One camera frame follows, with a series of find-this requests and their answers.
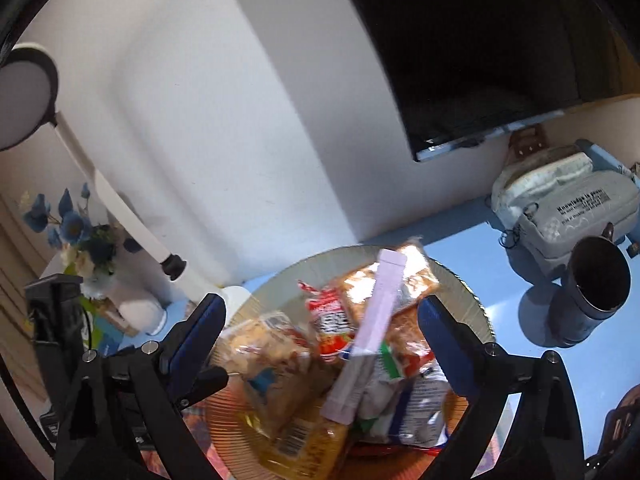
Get clear bag yellow cookies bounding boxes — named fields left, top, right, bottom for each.
left=213, top=311, right=314, bottom=378

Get cartoon plumber snack packet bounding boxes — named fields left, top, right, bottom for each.
left=239, top=364, right=349, bottom=479

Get lilac long wafer packet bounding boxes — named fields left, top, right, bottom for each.
left=321, top=249, right=407, bottom=426

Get red orange snack packet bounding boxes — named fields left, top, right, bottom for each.
left=297, top=281, right=356, bottom=364

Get white green scallion biscuit packet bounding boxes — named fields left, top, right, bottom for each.
left=356, top=344, right=450, bottom=450

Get caramel rice cake barcode packet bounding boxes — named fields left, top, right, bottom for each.
left=334, top=239, right=442, bottom=326

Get green cover book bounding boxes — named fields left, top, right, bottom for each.
left=80, top=296, right=124, bottom=356

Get blue and white artificial flowers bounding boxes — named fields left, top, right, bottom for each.
left=20, top=182, right=142, bottom=300

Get white ribbed ceramic vase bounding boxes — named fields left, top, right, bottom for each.
left=106, top=280, right=167, bottom=335

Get amber ribbed glass bowl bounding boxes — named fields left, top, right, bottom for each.
left=206, top=240, right=495, bottom=479

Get dark metal mug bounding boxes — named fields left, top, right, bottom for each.
left=548, top=235, right=631, bottom=346

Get white desk lamp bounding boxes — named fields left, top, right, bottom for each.
left=1, top=44, right=250, bottom=320

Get grey canvas pouch bag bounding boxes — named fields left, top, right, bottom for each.
left=490, top=140, right=639, bottom=280

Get black television screen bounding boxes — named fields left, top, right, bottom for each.
left=350, top=0, right=639, bottom=162

